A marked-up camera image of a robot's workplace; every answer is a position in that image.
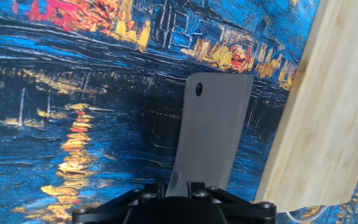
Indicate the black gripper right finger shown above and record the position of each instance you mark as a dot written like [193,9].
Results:
[247,211]

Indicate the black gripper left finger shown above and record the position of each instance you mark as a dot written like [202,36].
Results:
[104,210]

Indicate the starry night print tablecloth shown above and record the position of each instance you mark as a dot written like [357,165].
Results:
[73,93]

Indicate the bamboo cutting board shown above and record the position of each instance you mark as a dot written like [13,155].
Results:
[322,109]

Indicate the steel cleaver knife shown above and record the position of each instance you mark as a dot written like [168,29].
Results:
[210,133]

